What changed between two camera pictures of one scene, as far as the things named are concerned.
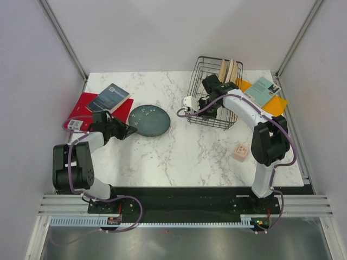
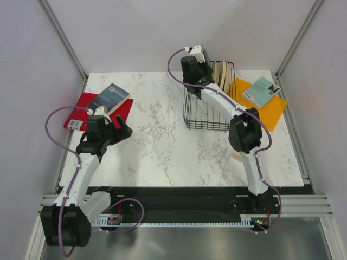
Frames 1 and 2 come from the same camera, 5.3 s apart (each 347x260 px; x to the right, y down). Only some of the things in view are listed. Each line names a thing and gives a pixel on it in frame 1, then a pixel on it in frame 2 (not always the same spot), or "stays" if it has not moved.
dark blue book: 109,99 stays
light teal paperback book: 261,90 stays
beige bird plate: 234,72 to 228,78
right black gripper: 204,115 to 207,69
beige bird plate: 223,70 to 215,73
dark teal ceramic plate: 149,120 to 206,55
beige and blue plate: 227,80 to 223,73
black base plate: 138,205 stays
